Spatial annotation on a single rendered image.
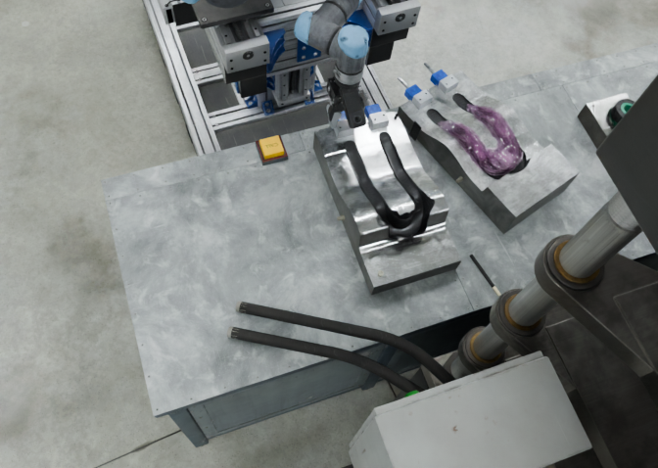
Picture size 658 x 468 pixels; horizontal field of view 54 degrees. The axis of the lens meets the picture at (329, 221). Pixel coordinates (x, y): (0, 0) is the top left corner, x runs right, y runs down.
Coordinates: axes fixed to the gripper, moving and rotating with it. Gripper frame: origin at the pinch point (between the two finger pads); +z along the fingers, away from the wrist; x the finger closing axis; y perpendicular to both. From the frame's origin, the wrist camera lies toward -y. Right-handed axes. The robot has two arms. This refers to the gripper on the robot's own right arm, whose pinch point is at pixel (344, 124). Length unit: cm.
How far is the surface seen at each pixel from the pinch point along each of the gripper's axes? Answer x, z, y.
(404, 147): -15.5, 2.5, -10.8
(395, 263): 0.2, 5.0, -43.4
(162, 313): 63, 11, -36
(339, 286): 15.6, 11.1, -42.9
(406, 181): -11.4, 1.9, -22.0
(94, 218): 86, 91, 42
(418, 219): -10.4, 3.1, -33.7
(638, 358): -8, -62, -92
